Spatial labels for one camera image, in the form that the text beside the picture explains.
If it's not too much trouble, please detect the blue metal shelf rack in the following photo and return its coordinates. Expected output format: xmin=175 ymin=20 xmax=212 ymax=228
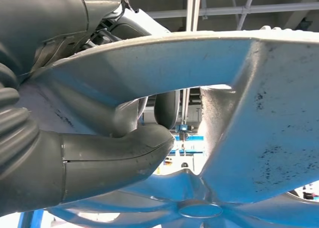
xmin=17 ymin=209 xmax=44 ymax=228

